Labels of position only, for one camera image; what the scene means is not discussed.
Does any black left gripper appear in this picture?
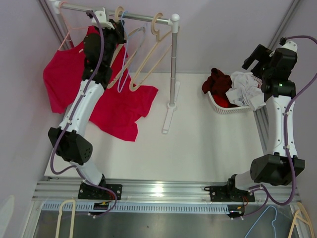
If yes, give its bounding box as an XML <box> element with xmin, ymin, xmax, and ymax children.
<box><xmin>96</xmin><ymin>19</ymin><xmax>127</xmax><ymax>66</ymax></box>

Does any beige hanger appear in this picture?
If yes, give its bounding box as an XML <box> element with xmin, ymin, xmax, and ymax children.
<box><xmin>107</xmin><ymin>6</ymin><xmax>147</xmax><ymax>93</ymax></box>
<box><xmin>129</xmin><ymin>12</ymin><xmax>172</xmax><ymax>92</ymax></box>

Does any light blue wire hanger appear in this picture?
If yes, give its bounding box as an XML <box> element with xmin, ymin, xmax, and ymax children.
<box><xmin>117</xmin><ymin>9</ymin><xmax>147</xmax><ymax>93</ymax></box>

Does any white t shirt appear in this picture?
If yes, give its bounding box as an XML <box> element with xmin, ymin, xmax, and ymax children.
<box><xmin>225</xmin><ymin>71</ymin><xmax>265</xmax><ymax>111</ymax></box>

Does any maroon t shirt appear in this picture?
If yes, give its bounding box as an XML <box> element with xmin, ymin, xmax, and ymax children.
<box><xmin>202</xmin><ymin>68</ymin><xmax>232</xmax><ymax>95</ymax></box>

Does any bright red t shirt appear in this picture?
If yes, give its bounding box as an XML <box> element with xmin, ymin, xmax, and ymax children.
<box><xmin>212</xmin><ymin>94</ymin><xmax>230</xmax><ymax>108</ymax></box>

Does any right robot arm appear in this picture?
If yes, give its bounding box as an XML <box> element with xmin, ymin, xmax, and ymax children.
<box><xmin>225</xmin><ymin>41</ymin><xmax>305</xmax><ymax>205</ymax></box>

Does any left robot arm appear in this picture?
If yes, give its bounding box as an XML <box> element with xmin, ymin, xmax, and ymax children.
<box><xmin>48</xmin><ymin>20</ymin><xmax>126</xmax><ymax>199</ymax></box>

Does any pink magenta t shirt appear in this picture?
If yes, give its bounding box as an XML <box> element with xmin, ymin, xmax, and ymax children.
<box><xmin>42</xmin><ymin>25</ymin><xmax>159</xmax><ymax>142</ymax></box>

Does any blue hanger on floor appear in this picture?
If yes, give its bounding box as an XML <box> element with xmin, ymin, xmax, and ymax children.
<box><xmin>244</xmin><ymin>205</ymin><xmax>279</xmax><ymax>238</ymax></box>

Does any beige hanger floor right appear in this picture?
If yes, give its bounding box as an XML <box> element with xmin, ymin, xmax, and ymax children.
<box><xmin>288</xmin><ymin>202</ymin><xmax>315</xmax><ymax>238</ymax></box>

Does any beige hanger floor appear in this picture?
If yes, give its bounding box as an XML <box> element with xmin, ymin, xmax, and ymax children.
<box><xmin>54</xmin><ymin>199</ymin><xmax>77</xmax><ymax>238</ymax></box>
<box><xmin>288</xmin><ymin>202</ymin><xmax>315</xmax><ymax>238</ymax></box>

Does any beige hanger floor left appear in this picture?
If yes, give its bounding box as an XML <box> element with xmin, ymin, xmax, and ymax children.
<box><xmin>54</xmin><ymin>199</ymin><xmax>77</xmax><ymax>238</ymax></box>

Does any white perforated plastic basket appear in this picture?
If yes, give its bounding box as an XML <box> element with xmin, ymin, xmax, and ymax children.
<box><xmin>207</xmin><ymin>91</ymin><xmax>253</xmax><ymax>115</ymax></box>

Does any white clothes rack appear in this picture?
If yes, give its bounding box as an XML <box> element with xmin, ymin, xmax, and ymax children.
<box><xmin>51</xmin><ymin>0</ymin><xmax>180</xmax><ymax>134</ymax></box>

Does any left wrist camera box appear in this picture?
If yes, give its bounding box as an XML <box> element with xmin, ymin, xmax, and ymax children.
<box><xmin>86</xmin><ymin>7</ymin><xmax>115</xmax><ymax>29</ymax></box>

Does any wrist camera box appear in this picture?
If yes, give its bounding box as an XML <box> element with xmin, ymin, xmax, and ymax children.
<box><xmin>86</xmin><ymin>7</ymin><xmax>115</xmax><ymax>29</ymax></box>
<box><xmin>279</xmin><ymin>38</ymin><xmax>298</xmax><ymax>52</ymax></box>

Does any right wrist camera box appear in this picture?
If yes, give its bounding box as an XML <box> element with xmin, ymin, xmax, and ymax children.
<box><xmin>279</xmin><ymin>38</ymin><xmax>298</xmax><ymax>52</ymax></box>

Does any pink wire hanger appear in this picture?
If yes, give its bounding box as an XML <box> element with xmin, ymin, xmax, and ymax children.
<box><xmin>53</xmin><ymin>0</ymin><xmax>89</xmax><ymax>50</ymax></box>

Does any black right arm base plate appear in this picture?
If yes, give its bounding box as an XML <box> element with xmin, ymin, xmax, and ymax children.
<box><xmin>204</xmin><ymin>185</ymin><xmax>255</xmax><ymax>202</ymax></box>

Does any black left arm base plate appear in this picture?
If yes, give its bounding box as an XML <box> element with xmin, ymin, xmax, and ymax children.
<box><xmin>78</xmin><ymin>182</ymin><xmax>122</xmax><ymax>200</ymax></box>

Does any aluminium rail frame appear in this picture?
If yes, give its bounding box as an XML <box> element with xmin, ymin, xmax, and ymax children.
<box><xmin>32</xmin><ymin>108</ymin><xmax>302</xmax><ymax>205</ymax></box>

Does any white slotted cable duct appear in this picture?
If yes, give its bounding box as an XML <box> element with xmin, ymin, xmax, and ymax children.
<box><xmin>42</xmin><ymin>202</ymin><xmax>229</xmax><ymax>214</ymax></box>

